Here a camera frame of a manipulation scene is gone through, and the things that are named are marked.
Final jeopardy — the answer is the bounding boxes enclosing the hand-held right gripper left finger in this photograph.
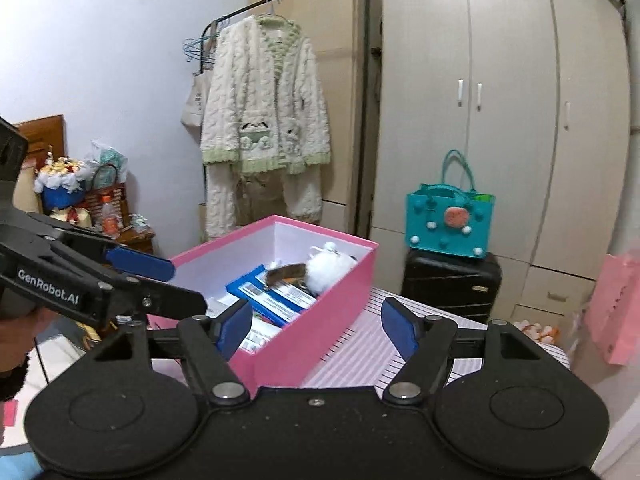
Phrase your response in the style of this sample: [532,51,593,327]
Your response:
[85,299,253,406]

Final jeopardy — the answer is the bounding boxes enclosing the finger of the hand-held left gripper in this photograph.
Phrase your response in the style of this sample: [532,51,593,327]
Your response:
[100,274,208,331]
[27,212,176,282]

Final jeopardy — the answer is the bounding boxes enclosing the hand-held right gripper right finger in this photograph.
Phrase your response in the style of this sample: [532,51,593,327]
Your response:
[381,297,556,406]

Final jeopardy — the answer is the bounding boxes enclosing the blue white packet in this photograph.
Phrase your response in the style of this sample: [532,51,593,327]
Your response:
[226,265,321,328]

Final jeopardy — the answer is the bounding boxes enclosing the pink cardboard box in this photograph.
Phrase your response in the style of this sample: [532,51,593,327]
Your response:
[147,215,379,396]

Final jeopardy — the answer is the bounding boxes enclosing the white fluffy plush toy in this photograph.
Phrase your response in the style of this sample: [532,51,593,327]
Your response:
[305,242,358,295]

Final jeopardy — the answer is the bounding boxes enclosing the person's left hand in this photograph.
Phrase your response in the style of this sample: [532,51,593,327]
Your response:
[0,307,58,376]

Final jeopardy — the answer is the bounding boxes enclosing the striped tablecloth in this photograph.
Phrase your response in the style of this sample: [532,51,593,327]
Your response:
[300,287,571,391]

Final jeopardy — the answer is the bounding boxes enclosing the orange drink bottle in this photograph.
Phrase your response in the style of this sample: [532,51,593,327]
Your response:
[100,195,123,238]

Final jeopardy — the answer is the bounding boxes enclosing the black suitcase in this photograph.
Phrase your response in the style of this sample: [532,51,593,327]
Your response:
[401,249,502,325]

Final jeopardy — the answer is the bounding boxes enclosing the brown woven basket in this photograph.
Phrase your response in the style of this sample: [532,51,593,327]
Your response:
[82,162,128,231]

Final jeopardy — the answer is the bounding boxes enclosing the flower bouquet blue wrap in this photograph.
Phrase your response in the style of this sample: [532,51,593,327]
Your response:
[34,156,87,211]

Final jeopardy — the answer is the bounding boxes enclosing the clear plastic bag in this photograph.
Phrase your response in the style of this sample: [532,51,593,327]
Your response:
[90,140,128,186]

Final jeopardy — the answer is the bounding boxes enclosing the teal felt handbag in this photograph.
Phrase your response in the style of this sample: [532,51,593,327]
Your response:
[405,149,496,259]

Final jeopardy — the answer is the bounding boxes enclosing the colorful printed box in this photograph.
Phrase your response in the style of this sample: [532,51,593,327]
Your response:
[515,319,561,346]

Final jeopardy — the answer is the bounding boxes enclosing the wooden headboard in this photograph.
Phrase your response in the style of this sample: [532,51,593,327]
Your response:
[12,114,67,171]

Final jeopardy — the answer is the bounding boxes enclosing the canvas tote bag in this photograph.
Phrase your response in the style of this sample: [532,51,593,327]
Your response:
[180,71,213,128]

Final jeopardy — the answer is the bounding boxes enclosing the white fleece robe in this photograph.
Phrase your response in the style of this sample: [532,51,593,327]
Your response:
[200,15,333,241]

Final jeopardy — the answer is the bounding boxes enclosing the pink shopping bag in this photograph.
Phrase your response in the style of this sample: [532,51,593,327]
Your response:
[585,254,640,366]

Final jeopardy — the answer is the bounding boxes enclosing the beige wardrobe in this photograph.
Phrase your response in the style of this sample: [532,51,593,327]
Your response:
[248,0,381,238]

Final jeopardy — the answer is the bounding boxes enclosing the grey three-door wardrobe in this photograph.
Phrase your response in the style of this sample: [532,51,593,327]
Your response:
[372,0,632,321]

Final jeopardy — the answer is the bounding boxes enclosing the black metal clothes rack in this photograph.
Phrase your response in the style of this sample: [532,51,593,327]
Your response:
[197,0,373,241]

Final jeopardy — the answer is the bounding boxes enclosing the blue wire hangers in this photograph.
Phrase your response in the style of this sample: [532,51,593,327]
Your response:
[182,35,218,68]

